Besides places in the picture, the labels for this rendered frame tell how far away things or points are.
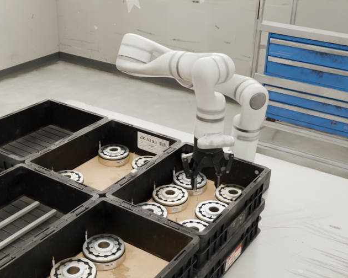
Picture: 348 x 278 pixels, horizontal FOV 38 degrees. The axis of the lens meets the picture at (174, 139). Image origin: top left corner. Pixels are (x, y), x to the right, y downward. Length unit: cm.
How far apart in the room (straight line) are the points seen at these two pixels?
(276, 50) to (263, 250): 191
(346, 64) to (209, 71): 205
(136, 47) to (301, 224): 77
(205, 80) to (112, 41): 388
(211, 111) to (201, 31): 325
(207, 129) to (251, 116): 42
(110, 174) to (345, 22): 273
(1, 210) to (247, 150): 78
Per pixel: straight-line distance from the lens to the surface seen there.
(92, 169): 163
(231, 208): 128
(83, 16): 518
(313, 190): 187
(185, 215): 141
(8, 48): 502
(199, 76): 116
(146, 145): 167
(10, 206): 150
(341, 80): 317
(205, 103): 119
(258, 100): 160
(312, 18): 404
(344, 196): 187
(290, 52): 321
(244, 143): 166
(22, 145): 182
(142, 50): 139
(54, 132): 190
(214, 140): 119
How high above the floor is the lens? 164
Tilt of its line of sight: 26 degrees down
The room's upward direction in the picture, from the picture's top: 2 degrees clockwise
